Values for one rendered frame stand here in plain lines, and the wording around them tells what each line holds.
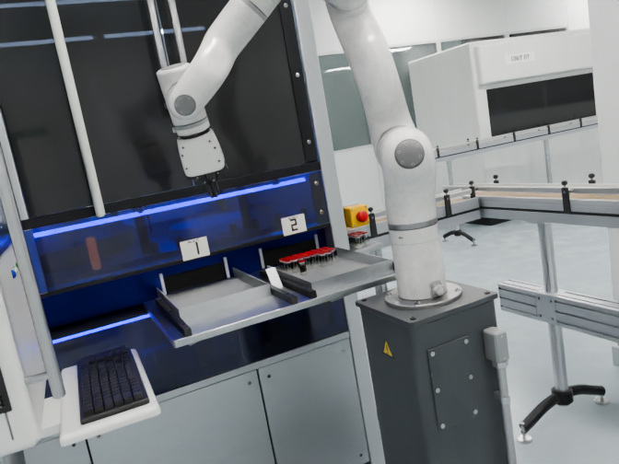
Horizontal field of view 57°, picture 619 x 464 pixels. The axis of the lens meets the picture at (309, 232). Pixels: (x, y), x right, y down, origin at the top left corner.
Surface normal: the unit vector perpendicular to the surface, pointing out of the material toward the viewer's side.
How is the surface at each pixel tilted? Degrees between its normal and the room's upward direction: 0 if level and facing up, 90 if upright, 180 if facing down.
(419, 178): 128
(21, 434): 90
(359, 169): 90
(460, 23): 90
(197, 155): 107
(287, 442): 90
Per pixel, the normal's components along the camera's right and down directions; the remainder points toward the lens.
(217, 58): 0.65, -0.25
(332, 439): 0.42, 0.08
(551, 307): -0.89, 0.22
